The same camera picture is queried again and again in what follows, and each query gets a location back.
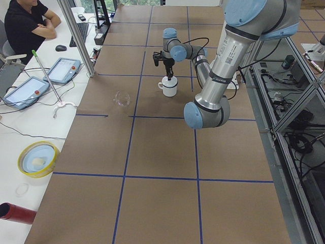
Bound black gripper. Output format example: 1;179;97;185
162;57;175;79

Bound white round lid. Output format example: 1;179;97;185
161;76;178;88

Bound clear plastic funnel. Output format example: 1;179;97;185
113;90;130;107

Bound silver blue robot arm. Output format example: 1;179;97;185
162;1;301;129

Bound white enamel cup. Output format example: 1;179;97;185
157;82;177;97

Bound black keyboard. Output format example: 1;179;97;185
69;22;89;48

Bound black handheld device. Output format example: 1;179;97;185
77;14;86;21

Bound blue teach pendant far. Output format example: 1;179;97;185
47;57;81;84

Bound blue teach pendant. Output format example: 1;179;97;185
3;76;50;110
47;57;81;84

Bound white curved plastic piece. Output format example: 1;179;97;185
53;101;77;118

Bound black computer mouse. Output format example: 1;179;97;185
55;45;67;52

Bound metal rod green tip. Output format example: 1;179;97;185
31;49;63;105

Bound blue teach pendant near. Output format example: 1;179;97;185
3;76;50;110

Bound person in black shirt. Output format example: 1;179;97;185
5;0;61;65

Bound grey office chair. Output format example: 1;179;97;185
1;21;25;98

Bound red cylinder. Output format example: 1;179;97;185
1;203;37;225

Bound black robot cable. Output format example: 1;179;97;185
182;37;241;100

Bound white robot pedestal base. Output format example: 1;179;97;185
227;73;239;89

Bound aluminium frame post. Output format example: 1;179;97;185
57;0;95;77

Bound aluminium side frame rack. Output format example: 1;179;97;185
243;38;324;243

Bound clear rubber ring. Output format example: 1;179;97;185
15;183;29;197

